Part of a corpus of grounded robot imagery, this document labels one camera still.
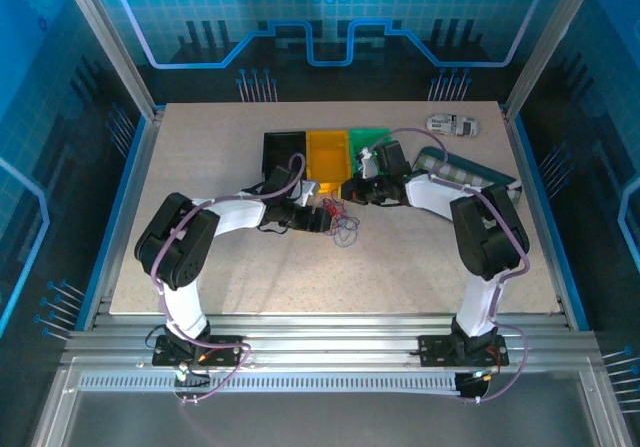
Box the checkered cloth tray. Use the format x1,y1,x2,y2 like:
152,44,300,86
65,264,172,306
412,146,524,216

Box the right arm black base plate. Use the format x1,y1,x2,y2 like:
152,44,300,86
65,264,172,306
417,334,506,368

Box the green white checked cloth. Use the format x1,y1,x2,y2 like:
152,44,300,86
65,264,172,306
422,159,520,204

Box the aluminium frame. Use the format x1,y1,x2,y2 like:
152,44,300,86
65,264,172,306
29,0,640,447

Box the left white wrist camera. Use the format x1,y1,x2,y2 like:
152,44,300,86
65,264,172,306
294,179,321,208

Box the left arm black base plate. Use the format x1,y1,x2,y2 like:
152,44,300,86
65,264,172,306
152,333,251,368

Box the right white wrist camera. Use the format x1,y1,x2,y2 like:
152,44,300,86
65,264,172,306
357,147,380,179

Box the yellow plastic bin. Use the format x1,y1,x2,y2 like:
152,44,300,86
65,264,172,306
305,129,351,201

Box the black plastic bin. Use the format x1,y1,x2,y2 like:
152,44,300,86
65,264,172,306
260,130,308,181

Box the green plastic bin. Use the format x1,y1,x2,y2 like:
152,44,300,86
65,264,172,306
348,126,392,174

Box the left arm purple harness cable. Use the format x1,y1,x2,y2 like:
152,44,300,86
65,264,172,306
149,152,307,407

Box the arm purple harness cable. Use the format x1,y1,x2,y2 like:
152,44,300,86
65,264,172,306
149,152,307,407
382,126,531,404

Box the slotted cable duct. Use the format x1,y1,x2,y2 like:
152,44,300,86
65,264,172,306
78,372,462,392

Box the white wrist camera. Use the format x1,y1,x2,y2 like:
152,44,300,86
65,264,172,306
294,179,321,208
357,147,380,179

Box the right arm purple harness cable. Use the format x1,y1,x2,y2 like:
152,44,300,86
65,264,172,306
382,126,531,404

